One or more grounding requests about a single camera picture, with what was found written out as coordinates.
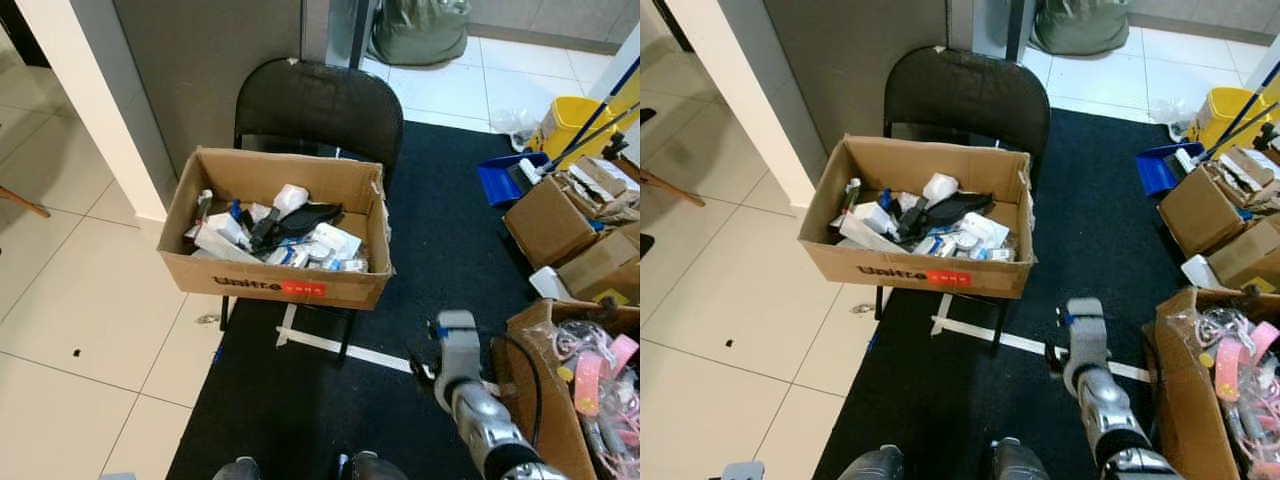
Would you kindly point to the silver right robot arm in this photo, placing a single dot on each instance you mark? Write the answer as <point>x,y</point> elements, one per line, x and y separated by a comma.
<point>480,420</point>
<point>1105,412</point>

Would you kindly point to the printed cardboard trash box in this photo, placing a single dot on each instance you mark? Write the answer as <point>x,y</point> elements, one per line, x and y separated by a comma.
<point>850,262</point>
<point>200,270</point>

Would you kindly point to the long white tape strip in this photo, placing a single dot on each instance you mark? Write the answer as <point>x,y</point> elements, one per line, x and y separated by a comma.
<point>340,350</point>
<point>1000,340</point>

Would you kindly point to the black right robot leg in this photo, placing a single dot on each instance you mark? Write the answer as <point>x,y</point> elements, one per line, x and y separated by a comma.
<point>1015,460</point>
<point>372,467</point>

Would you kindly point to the dark carpet mat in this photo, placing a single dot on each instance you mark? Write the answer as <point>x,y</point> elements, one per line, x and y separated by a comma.
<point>440,250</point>
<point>1090,250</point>

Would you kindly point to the tall cardboard box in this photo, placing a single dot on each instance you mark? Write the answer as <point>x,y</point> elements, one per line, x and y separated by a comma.
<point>1185,410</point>
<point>545,400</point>

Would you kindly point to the short white tape strip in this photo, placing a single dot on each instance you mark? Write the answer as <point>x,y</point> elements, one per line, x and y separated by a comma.
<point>944,308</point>
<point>290,320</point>

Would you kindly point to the white paper box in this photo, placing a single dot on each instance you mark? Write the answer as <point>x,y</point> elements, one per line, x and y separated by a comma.
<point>335,241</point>
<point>983,231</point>

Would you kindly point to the small white container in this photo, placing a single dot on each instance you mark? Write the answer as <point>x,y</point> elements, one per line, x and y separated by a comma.
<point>1200,272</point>
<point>550,283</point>

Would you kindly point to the black crumpled bag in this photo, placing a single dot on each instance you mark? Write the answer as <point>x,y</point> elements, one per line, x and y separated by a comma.
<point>955,208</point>
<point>305,218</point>

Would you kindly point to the cardboard box with open flaps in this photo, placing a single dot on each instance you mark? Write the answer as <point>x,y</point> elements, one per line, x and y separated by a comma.
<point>545,225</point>
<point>1195,210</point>

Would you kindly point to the blue dustpan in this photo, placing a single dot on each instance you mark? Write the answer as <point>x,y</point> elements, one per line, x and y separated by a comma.
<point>497,180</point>
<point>1155,170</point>

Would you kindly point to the plain cardboard box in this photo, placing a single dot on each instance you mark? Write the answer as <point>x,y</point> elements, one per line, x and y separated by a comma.
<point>1250,255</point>
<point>605,265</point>

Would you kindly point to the white crumpled cup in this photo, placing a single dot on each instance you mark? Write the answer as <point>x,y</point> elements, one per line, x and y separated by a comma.
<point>940,186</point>
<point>290,197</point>

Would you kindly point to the white flat carton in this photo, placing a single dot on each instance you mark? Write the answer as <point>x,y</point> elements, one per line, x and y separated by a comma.
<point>868,230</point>
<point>225,241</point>

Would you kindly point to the white grey packing insert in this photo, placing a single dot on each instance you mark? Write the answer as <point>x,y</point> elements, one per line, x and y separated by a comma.
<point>1245,170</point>
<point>600,180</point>

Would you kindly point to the clear plastic bag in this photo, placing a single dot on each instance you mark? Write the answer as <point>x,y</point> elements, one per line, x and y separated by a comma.
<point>515,123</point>
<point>1172,110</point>

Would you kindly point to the grey slim bottle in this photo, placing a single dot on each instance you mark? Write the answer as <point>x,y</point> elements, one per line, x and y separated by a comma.
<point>853,194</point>
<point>203,206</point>

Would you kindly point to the black chair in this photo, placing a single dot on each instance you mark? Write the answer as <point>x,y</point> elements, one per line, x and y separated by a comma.
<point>320,105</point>
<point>965,95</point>

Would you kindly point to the wooden stick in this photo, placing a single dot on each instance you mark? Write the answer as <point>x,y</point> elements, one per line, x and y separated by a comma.
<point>22,204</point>
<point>672,186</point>

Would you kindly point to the green sack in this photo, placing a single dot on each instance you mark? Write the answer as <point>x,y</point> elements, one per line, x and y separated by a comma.
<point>420,30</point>
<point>1080,25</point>

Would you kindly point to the grey metal cabinet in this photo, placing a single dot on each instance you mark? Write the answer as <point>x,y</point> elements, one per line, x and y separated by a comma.
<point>990,25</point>
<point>340,30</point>

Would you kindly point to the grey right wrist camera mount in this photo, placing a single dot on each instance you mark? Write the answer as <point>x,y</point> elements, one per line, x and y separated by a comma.
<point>1088,335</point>
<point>458,345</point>

